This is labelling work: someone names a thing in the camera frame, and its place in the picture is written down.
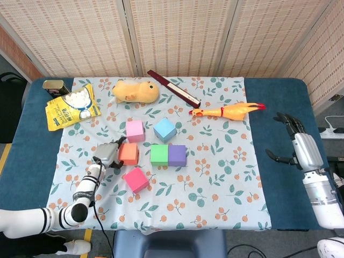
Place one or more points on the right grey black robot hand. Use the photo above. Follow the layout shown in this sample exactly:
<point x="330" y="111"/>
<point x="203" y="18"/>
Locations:
<point x="306" y="150"/>

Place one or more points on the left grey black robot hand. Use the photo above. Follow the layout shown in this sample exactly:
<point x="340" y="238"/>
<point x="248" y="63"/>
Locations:
<point x="106" y="154"/>

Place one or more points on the orange foam cube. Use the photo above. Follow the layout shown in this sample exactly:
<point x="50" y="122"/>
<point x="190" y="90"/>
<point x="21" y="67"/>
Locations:
<point x="128" y="153"/>

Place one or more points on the light pink foam cube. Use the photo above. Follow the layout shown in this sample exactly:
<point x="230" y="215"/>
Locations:
<point x="134" y="131"/>

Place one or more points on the green foam cube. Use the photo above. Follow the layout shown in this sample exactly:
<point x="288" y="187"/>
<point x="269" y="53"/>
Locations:
<point x="159" y="155"/>

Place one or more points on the light blue foam cube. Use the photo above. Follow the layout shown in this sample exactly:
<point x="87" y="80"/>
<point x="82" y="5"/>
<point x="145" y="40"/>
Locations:
<point x="164" y="130"/>

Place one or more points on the purple foam cube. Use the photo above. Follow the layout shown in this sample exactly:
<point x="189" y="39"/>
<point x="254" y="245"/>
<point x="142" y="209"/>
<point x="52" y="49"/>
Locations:
<point x="177" y="155"/>

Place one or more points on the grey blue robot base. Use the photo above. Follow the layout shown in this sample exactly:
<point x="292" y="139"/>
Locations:
<point x="169" y="244"/>

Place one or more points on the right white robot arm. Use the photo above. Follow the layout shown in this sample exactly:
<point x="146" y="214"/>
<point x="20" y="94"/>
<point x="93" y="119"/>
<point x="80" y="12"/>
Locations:
<point x="322" y="199"/>

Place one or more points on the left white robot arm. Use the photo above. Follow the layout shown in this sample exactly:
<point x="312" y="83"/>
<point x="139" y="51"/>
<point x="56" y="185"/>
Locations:
<point x="86" y="188"/>

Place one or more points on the white power strip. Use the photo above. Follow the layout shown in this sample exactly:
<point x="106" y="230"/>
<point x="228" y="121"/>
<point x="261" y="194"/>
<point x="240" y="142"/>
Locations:
<point x="329" y="135"/>

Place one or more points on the magenta foam cube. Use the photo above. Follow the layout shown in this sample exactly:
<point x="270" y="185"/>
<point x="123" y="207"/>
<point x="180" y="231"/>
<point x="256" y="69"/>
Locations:
<point x="136" y="180"/>

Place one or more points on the blue felt table cover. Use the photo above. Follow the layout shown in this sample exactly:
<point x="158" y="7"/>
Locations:
<point x="282" y="188"/>

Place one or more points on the yellow marshmallow snack bag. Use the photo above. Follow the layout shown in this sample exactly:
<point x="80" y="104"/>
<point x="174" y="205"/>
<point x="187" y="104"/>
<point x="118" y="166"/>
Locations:
<point x="67" y="110"/>

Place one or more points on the yellow plush animal toy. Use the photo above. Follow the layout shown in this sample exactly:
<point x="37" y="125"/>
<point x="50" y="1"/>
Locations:
<point x="137" y="91"/>

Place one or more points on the yellow rubber chicken toy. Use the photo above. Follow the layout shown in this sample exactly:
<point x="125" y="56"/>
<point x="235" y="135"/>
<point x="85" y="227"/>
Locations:
<point x="233" y="110"/>

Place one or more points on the olive metal tin can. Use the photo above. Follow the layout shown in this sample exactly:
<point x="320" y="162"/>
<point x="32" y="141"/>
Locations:
<point x="55" y="87"/>

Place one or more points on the dark red folded fan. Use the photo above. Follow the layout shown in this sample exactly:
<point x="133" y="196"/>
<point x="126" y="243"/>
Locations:
<point x="172" y="87"/>

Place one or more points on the white shoe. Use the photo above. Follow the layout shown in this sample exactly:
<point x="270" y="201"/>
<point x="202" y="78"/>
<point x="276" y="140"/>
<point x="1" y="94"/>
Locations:
<point x="78" y="246"/>

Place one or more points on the floral print tablecloth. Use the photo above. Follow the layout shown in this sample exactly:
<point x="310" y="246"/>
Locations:
<point x="188" y="209"/>

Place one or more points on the black chair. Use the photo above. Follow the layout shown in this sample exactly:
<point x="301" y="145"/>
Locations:
<point x="10" y="107"/>

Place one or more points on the black trouser leg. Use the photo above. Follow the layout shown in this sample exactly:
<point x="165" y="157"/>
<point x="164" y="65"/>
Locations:
<point x="40" y="246"/>

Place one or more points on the beige woven folding screen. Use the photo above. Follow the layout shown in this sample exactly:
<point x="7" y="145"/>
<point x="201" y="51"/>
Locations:
<point x="174" y="35"/>

